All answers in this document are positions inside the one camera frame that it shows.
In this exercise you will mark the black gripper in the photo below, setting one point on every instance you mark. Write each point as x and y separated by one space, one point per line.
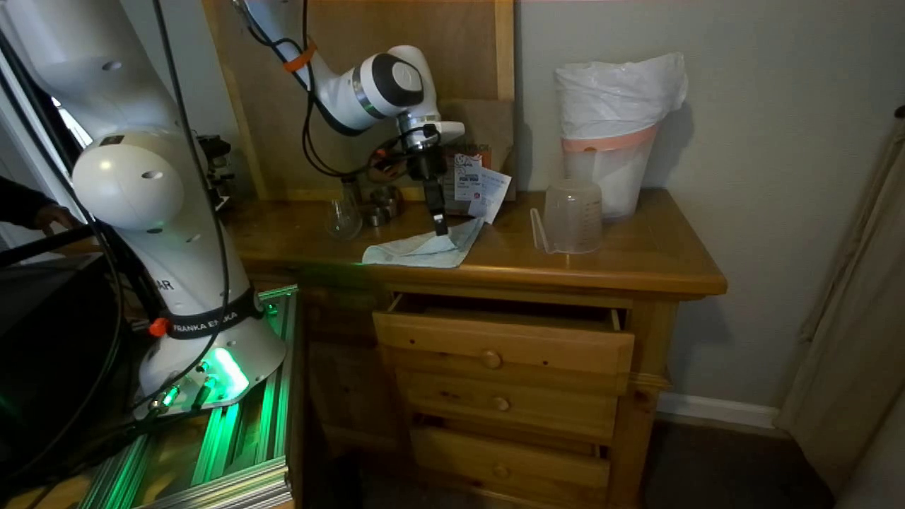
431 171

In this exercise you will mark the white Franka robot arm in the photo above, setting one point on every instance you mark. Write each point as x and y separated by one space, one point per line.
132 180

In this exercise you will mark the dark sleeved forearm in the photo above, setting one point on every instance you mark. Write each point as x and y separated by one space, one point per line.
23 202

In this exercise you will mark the white paper leaflet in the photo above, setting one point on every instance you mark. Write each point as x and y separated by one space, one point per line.
485 188

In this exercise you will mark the large metal measuring cup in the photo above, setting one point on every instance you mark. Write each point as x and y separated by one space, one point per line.
378 209

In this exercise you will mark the clear stemless glass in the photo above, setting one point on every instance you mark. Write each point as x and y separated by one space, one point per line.
345 218

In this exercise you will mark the wide open wooden drawer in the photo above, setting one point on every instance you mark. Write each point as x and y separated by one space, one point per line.
499 342

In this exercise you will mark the closed wooden drawer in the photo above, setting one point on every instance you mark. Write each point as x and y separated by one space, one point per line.
509 403
509 467

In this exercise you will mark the bin with white bag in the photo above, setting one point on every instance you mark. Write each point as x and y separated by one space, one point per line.
618 113

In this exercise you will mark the wooden dresser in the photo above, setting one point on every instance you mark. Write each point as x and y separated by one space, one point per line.
639 256

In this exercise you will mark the black equipment case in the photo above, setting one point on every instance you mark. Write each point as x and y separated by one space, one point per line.
45 358

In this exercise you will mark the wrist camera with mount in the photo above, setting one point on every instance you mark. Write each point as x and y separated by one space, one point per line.
438 130

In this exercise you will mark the black camera on stand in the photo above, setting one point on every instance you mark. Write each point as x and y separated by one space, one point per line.
219 174

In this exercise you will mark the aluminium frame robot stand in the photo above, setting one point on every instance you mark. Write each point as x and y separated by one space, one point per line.
236 443

